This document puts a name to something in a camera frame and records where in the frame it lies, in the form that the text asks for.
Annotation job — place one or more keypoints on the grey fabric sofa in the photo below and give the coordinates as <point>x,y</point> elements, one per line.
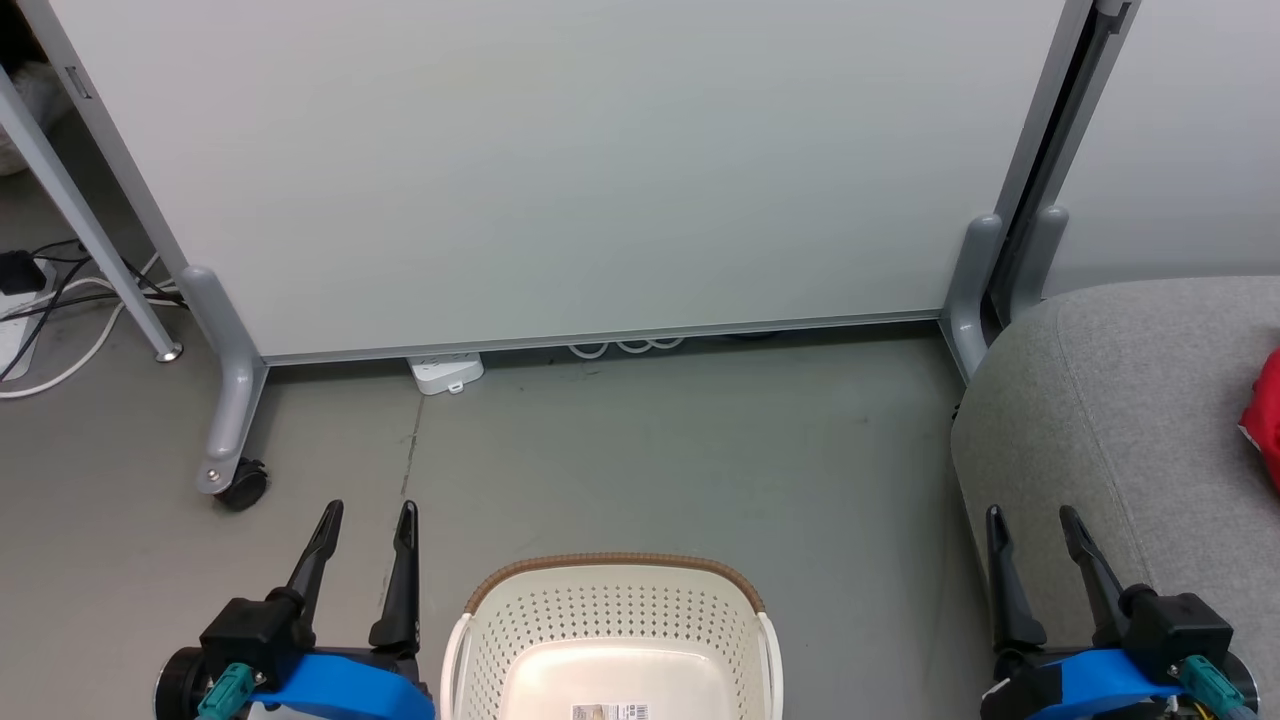
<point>1120,420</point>

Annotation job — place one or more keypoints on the black caster wheel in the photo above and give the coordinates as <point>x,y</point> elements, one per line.
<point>243,485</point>

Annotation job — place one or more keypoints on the black power adapter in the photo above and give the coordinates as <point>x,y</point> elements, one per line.
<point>20,272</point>

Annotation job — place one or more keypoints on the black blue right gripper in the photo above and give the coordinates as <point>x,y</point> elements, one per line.
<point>1100,685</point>

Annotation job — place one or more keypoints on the printed label sticker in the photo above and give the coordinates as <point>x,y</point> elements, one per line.
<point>610,712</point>

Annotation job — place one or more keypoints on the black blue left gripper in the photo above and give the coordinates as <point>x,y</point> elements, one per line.
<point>330,685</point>

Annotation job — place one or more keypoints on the grey metal table leg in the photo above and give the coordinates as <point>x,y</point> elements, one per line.
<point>80,210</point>

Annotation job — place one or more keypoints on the white partition panel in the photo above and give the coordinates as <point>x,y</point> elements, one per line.
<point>1180,140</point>
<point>560,160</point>

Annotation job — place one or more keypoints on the cream perforated laundry basket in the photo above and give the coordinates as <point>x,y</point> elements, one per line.
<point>610,620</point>

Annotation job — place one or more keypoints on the white power strip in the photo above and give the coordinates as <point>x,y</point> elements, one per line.
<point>447,373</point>

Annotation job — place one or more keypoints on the grey partition foot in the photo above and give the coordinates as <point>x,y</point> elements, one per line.
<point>235,400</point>
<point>1040,260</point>
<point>972,290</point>

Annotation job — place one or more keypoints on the red white sports jersey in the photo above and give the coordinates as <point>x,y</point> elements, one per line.
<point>1268,420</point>

